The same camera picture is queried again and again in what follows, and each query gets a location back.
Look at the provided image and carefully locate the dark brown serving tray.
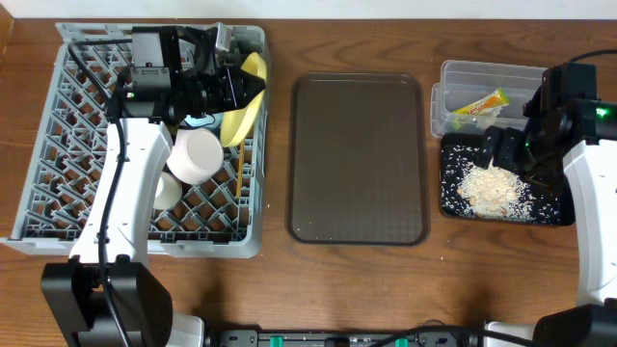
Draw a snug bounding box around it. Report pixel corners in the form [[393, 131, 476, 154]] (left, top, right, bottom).
[[286, 72, 430, 247]]

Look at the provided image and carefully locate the green snack wrapper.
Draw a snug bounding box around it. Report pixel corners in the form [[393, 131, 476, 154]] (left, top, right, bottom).
[[452, 88, 510, 130]]

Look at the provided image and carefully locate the left black cable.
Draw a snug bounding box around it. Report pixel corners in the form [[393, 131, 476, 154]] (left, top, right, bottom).
[[66, 38, 136, 347]]

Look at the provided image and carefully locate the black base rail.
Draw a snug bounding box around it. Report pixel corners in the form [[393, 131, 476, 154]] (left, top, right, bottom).
[[204, 330, 483, 347]]

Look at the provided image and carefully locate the white tissue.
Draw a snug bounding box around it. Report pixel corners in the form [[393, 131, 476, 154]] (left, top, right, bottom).
[[475, 108, 501, 131]]

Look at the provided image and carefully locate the white pink bowl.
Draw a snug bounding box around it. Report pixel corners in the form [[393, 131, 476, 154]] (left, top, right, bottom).
[[167, 128, 224, 185]]

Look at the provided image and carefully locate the light blue bowl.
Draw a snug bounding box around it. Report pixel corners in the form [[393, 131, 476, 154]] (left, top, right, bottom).
[[184, 113, 224, 131]]

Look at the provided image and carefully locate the black waste tray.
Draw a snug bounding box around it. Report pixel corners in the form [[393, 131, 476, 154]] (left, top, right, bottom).
[[439, 132, 576, 227]]

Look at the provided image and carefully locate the right black cable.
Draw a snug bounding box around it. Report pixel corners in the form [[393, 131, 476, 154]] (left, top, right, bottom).
[[566, 46, 617, 64]]

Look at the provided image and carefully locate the wooden chopstick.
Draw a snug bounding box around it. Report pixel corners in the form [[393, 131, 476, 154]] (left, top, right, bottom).
[[235, 140, 245, 200]]

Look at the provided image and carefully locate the yellow round plate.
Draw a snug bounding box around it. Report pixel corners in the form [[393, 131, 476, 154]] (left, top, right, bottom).
[[220, 52, 268, 147]]

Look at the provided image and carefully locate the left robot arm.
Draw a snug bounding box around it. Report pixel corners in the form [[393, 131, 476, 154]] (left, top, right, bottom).
[[40, 23, 266, 346]]

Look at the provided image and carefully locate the black cable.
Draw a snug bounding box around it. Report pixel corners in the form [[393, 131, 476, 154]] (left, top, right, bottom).
[[66, 38, 136, 347], [566, 46, 617, 64]]

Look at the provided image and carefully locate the clear plastic bin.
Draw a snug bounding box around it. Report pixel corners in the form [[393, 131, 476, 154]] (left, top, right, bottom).
[[430, 60, 545, 138]]

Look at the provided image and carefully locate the food scraps rice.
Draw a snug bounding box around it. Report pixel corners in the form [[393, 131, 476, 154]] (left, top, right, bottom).
[[442, 144, 563, 224]]

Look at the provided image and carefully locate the white paper cup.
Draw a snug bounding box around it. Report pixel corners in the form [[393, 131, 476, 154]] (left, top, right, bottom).
[[153, 172, 182, 210]]

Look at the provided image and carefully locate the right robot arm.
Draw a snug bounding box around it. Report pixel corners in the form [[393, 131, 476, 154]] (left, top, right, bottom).
[[475, 58, 616, 346]]

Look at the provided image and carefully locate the grey plastic dish rack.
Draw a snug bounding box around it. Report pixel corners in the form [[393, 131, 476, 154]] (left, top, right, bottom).
[[1, 45, 269, 258]]

